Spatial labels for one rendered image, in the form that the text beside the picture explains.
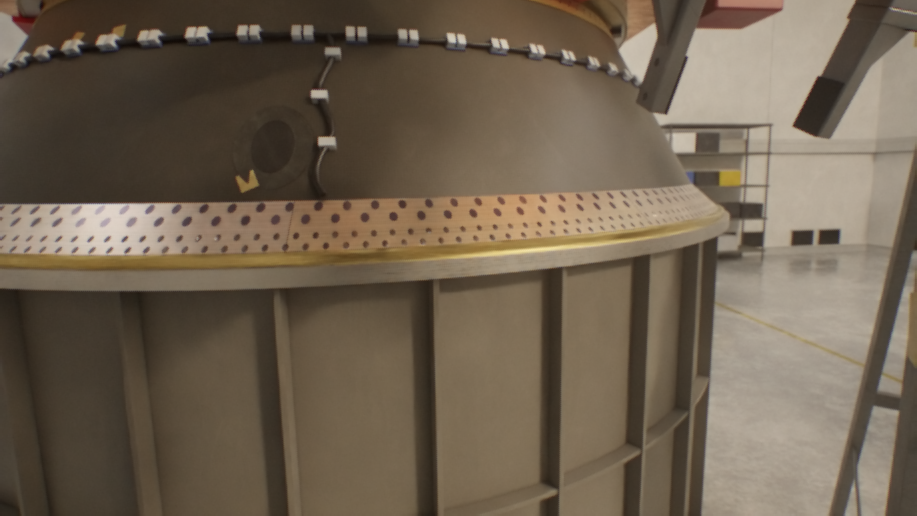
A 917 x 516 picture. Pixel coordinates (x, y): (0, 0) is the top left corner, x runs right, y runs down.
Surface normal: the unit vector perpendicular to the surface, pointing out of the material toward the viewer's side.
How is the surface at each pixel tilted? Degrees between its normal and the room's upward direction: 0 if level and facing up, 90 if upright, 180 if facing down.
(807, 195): 90
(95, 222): 43
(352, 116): 62
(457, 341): 90
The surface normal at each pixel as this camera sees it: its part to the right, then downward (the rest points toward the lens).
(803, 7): 0.10, 0.11
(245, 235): 0.04, -0.65
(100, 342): -0.14, 0.12
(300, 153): 0.07, -0.36
